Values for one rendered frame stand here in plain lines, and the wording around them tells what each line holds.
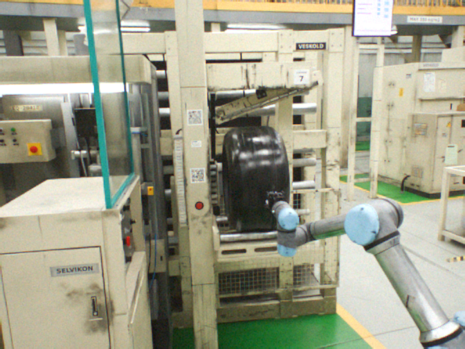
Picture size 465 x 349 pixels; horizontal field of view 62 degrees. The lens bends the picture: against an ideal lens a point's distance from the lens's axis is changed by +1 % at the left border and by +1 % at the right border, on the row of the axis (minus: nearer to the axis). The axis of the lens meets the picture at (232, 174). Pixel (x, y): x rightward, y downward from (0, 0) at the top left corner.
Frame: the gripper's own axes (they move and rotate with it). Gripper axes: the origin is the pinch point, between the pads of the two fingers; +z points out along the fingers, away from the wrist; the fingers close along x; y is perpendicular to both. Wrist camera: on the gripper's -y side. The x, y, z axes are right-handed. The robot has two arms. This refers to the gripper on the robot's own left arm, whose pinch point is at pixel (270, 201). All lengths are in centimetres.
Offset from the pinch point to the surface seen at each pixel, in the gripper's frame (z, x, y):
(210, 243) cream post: 20.6, 28.3, -27.0
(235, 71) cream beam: 47, 9, 62
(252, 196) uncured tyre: 1.3, 8.0, 2.5
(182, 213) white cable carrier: 21.6, 41.8, -10.0
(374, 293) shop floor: 100, -106, -112
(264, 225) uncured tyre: 9.4, 1.0, -15.1
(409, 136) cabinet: 389, -305, -24
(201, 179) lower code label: 20.6, 31.0, 7.9
